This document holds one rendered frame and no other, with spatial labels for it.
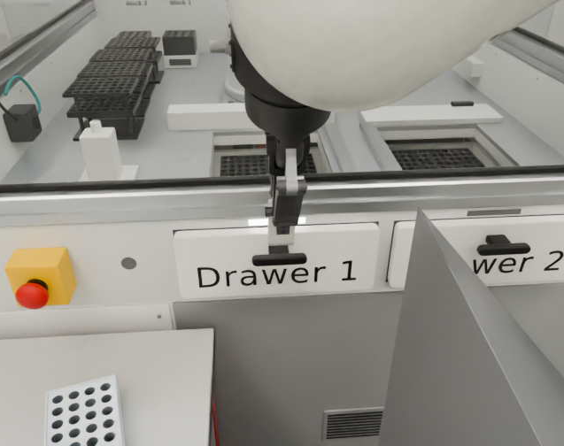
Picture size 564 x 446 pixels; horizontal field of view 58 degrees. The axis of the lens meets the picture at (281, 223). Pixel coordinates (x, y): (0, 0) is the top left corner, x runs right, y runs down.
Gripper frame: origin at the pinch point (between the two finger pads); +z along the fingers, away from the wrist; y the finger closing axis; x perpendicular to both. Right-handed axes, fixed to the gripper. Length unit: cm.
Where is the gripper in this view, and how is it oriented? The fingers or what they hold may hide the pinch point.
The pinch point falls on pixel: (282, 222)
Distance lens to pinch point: 57.5
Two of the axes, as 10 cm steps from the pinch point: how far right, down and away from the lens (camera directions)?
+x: 10.0, -0.4, 0.7
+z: -0.3, 6.0, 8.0
